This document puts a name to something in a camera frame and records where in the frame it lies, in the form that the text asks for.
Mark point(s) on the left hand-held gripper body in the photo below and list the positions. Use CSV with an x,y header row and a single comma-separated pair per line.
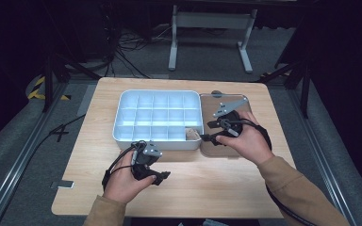
x,y
144,158

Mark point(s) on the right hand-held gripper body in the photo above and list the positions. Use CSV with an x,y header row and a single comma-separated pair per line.
x,y
227,106

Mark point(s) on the transparent plastic lid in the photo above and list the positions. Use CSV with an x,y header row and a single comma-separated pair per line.
x,y
206,108

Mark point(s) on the beige ankle sock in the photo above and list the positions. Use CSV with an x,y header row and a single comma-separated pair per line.
x,y
192,135

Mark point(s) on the white divided storage box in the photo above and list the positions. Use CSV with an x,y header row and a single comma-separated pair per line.
x,y
157,109

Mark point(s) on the person's left hand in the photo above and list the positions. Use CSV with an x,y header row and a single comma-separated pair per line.
x,y
122,185

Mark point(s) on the person's right hand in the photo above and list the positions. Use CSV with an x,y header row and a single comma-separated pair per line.
x,y
251,142

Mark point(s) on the black metal stand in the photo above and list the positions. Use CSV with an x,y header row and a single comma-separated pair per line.
x,y
48,81
304,84

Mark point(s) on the grey tape piece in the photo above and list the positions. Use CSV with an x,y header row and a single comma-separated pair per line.
x,y
63,184

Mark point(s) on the yellow black hazard tape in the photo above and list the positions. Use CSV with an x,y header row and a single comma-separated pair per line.
x,y
34,92

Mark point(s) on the white metal table frame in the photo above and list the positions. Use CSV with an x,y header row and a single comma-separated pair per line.
x,y
212,20

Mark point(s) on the aluminium floor rail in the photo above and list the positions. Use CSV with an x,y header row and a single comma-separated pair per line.
x,y
323,163
19,163

